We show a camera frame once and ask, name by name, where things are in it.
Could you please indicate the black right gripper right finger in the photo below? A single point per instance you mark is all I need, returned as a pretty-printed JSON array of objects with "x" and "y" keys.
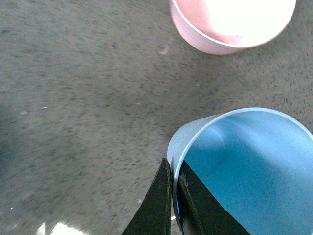
[{"x": 199, "y": 211}]

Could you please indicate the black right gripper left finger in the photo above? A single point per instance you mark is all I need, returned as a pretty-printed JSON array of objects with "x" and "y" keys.
[{"x": 153, "y": 216}]

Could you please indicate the blue cup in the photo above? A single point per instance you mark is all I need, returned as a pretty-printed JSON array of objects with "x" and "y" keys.
[{"x": 256, "y": 162}]

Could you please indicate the pink bowl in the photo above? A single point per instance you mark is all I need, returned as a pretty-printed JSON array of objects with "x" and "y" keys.
[{"x": 222, "y": 27}]

